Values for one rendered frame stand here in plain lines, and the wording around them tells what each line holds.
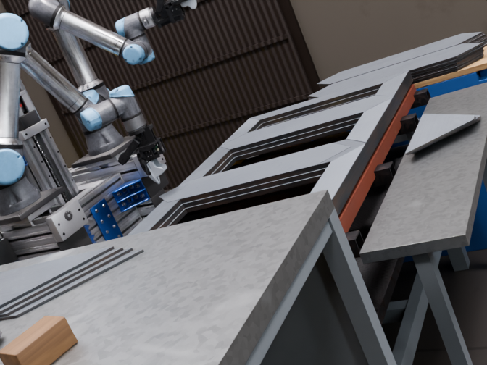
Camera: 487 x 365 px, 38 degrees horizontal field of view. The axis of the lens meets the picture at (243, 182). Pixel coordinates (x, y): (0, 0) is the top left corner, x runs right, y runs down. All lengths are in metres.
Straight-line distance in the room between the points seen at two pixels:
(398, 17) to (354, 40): 0.35
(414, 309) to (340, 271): 1.02
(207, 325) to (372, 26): 3.97
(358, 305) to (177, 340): 0.48
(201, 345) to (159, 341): 0.09
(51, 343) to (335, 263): 0.55
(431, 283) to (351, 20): 3.28
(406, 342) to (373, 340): 0.79
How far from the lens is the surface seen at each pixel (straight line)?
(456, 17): 4.71
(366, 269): 2.13
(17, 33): 2.35
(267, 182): 2.23
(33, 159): 2.71
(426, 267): 1.80
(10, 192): 2.50
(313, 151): 2.30
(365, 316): 1.42
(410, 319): 2.34
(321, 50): 5.04
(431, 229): 1.77
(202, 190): 2.39
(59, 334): 1.18
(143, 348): 1.06
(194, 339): 1.02
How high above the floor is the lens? 1.49
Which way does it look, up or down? 16 degrees down
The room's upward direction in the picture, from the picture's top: 23 degrees counter-clockwise
